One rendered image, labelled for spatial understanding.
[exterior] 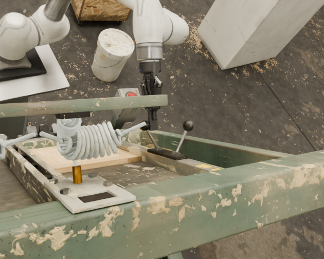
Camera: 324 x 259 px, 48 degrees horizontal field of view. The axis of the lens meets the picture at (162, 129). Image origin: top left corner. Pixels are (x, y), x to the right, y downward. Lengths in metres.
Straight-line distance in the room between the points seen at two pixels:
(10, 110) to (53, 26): 1.48
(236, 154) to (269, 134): 2.48
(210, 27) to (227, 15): 0.26
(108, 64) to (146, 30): 1.84
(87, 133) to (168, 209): 0.20
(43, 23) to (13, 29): 0.16
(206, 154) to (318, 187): 0.66
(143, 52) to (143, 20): 0.10
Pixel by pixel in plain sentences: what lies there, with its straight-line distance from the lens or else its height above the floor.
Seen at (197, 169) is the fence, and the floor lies 1.58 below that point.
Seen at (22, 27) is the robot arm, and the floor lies 1.04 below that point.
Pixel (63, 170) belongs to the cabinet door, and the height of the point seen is 1.28.
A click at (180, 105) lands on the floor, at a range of 3.36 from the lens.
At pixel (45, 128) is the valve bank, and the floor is 0.76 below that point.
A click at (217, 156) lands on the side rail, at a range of 1.36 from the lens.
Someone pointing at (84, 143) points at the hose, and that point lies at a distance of 0.65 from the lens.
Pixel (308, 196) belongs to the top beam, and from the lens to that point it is 0.82.
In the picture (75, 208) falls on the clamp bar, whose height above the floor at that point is 1.91.
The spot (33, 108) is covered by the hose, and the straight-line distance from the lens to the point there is 0.57.
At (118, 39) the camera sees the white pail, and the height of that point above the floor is 0.35.
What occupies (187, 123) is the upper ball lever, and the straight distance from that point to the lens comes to 1.19.
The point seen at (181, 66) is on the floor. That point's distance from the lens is 3.69.
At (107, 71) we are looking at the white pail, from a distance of 3.12.
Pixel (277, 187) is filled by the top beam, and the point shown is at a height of 1.89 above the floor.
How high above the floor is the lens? 2.41
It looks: 51 degrees down
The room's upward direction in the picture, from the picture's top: 36 degrees clockwise
